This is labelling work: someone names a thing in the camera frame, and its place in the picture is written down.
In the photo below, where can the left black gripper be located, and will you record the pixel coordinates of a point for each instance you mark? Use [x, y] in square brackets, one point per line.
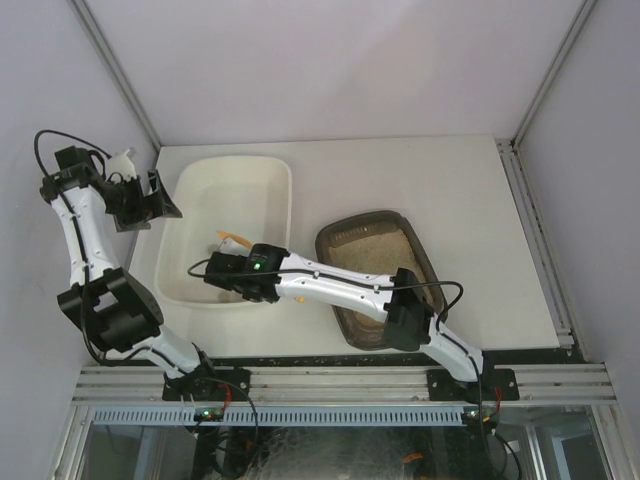
[141, 206]

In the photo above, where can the yellow litter scoop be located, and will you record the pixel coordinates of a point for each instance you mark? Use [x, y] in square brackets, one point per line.
[233, 244]

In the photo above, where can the dark brown litter box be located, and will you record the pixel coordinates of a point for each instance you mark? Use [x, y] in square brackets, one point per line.
[378, 242]

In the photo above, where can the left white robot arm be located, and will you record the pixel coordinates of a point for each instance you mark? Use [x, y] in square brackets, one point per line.
[118, 317]

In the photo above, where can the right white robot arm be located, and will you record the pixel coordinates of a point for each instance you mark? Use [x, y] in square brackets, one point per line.
[409, 323]

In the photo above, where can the white plastic tray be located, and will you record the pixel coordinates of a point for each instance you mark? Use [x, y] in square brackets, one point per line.
[246, 195]

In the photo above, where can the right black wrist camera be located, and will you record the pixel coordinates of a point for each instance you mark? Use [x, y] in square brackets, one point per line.
[222, 270]

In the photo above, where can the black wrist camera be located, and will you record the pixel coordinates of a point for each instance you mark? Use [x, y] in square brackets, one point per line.
[222, 270]
[71, 160]

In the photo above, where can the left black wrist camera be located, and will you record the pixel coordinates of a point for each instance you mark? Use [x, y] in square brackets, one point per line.
[71, 160]

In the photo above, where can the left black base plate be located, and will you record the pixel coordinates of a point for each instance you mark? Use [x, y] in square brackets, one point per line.
[202, 385]

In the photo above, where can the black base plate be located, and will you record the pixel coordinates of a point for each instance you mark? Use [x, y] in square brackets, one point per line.
[202, 385]
[495, 385]

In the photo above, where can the grey slotted cable duct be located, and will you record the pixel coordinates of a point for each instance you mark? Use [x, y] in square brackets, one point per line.
[245, 416]

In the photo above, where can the left aluminium frame post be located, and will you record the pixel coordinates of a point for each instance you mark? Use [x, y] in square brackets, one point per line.
[106, 54]

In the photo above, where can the aluminium frame post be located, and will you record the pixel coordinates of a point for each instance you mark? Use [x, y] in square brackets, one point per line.
[560, 57]
[106, 54]

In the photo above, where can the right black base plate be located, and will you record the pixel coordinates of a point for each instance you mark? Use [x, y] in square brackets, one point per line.
[495, 385]

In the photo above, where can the right aluminium side rail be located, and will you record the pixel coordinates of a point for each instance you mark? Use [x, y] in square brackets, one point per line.
[569, 335]

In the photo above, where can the aluminium front rail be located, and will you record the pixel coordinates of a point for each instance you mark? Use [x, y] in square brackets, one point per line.
[525, 385]

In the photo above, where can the right aluminium frame post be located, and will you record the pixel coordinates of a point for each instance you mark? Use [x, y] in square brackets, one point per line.
[560, 57]

